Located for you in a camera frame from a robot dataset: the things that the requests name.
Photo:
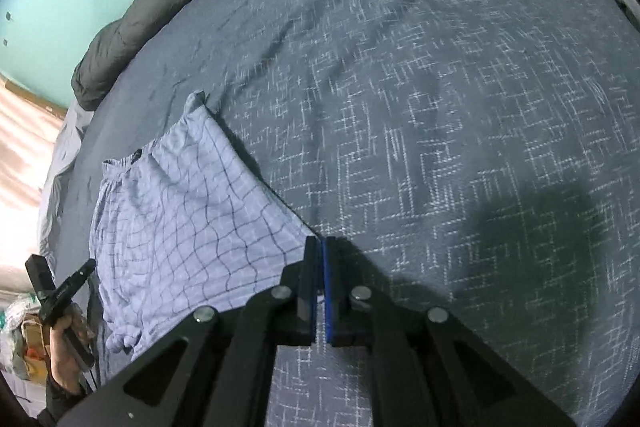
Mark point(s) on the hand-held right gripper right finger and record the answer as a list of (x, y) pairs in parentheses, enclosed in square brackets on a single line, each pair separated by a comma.
[(328, 292)]

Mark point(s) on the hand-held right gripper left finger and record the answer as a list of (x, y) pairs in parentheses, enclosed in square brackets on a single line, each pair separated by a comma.
[(306, 287)]

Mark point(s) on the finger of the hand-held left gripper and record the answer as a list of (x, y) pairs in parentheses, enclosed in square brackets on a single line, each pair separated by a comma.
[(85, 272)]

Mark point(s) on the light blue plaid shorts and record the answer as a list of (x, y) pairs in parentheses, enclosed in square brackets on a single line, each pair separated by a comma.
[(190, 217)]

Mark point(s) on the person's left forearm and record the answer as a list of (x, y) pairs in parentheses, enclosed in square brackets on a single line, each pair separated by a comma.
[(60, 402)]

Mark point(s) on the person's left hand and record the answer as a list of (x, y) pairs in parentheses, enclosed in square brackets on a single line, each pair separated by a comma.
[(62, 359)]

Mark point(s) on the clear plastic bag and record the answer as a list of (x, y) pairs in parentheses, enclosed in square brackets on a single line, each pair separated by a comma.
[(16, 312)]

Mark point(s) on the brown cardboard box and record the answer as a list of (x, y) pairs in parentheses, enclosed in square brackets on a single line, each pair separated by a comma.
[(35, 337)]

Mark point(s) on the light grey bed sheet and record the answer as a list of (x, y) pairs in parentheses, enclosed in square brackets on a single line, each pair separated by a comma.
[(62, 157)]

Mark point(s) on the dark grey rolled duvet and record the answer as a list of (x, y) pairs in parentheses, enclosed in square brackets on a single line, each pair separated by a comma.
[(150, 22)]

